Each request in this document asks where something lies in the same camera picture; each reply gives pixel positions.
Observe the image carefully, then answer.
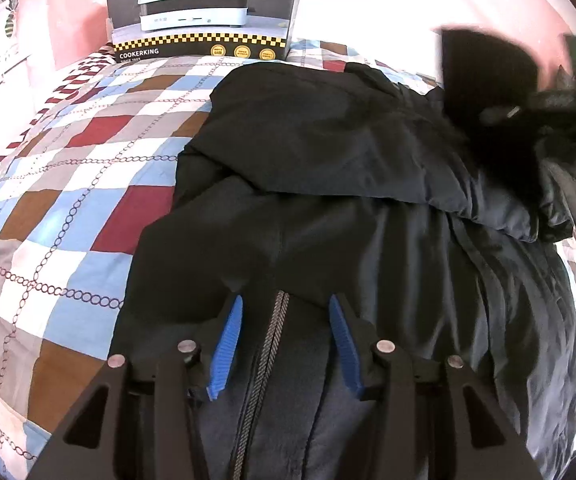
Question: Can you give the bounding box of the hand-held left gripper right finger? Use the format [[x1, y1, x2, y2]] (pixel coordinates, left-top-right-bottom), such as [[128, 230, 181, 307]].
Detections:
[[329, 294, 544, 480]]

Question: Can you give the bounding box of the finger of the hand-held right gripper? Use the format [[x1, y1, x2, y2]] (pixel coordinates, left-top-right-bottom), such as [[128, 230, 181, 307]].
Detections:
[[480, 101, 569, 127]]

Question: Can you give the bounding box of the black padded jacket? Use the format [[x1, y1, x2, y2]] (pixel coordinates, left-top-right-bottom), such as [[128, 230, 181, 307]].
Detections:
[[108, 27, 576, 480]]

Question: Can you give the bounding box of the checkered bed sheet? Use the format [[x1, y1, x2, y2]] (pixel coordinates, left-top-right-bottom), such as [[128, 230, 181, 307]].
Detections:
[[0, 39, 576, 480]]

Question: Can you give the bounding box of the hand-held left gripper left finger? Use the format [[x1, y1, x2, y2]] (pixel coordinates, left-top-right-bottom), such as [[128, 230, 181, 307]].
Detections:
[[25, 294, 245, 480]]

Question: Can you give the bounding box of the electric cooker cardboard box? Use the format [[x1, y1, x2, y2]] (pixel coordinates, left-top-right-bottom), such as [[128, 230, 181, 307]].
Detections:
[[105, 0, 306, 63]]

